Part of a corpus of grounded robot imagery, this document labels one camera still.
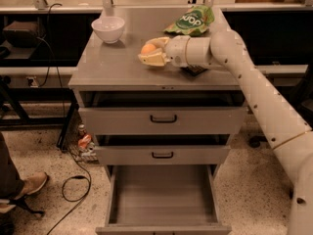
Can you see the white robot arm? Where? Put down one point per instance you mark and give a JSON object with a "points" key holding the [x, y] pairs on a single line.
{"points": [[287, 133]]}

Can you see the tan shoe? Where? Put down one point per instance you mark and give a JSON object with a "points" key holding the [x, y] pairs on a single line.
{"points": [[34, 183]]}

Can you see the brown trouser leg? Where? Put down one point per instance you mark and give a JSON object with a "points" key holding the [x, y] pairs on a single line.
{"points": [[10, 182]]}

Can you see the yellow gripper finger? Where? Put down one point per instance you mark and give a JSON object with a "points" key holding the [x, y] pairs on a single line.
{"points": [[156, 58], [159, 42]]}

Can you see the bottom grey drawer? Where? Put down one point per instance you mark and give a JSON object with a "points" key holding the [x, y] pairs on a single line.
{"points": [[172, 199]]}

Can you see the white bowl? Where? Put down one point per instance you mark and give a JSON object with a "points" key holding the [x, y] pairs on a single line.
{"points": [[109, 29]]}

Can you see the black snack bar packet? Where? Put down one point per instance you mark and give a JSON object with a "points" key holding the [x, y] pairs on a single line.
{"points": [[194, 70]]}

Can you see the dark box on shelf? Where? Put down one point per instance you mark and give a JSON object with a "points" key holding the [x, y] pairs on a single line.
{"points": [[22, 34]]}

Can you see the top grey drawer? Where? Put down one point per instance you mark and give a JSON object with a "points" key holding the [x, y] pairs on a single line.
{"points": [[163, 121]]}

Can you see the orange bottle on floor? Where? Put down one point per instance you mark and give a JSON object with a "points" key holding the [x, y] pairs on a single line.
{"points": [[84, 141]]}

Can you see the grey drawer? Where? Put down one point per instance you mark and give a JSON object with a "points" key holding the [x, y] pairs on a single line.
{"points": [[172, 199], [163, 121], [162, 155]]}

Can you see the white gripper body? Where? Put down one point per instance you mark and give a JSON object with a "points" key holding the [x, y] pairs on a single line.
{"points": [[176, 51]]}

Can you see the orange fruit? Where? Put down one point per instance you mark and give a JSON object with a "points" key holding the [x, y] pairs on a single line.
{"points": [[148, 48]]}

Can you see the grey drawer cabinet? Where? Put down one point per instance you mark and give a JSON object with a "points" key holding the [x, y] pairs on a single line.
{"points": [[111, 76]]}

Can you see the green chip bag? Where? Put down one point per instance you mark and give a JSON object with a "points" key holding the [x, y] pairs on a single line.
{"points": [[194, 22]]}

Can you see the middle grey drawer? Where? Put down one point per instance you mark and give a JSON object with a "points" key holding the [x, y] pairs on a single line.
{"points": [[162, 155]]}

